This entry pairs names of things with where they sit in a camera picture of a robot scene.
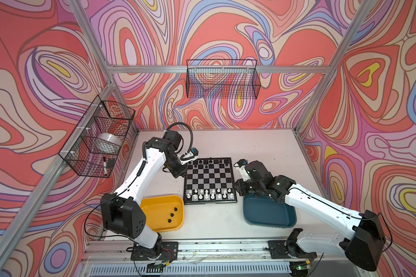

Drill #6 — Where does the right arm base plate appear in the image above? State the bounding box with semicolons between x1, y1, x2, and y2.
265;240;317;260

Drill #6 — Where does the teal plastic tray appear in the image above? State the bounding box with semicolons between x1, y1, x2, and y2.
243;195;297;229

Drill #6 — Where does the black marker in basket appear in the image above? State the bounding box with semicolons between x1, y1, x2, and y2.
103;157;108;177

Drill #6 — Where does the white roll in basket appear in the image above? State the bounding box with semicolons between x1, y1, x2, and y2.
98;133;122;147

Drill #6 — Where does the black wire basket back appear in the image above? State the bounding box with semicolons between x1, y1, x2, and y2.
186;58;261;100

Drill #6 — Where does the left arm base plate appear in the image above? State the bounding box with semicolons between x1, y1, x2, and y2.
126;241;179;263

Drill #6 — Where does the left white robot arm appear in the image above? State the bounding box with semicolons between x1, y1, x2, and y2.
100;122;198;252

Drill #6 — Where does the yellow plastic tray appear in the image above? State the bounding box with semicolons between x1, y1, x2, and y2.
141;195;184;233

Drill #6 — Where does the black wire basket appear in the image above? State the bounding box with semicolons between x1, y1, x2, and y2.
186;58;261;100
58;96;135;178

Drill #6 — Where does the black wire basket left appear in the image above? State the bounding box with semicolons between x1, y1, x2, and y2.
58;96;135;178

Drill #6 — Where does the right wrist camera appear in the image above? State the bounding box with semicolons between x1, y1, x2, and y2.
235;159;250;182

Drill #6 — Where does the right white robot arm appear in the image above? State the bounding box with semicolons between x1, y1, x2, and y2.
234;159;386;272

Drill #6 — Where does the black white chess board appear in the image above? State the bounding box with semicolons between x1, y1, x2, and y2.
183;158;237;205

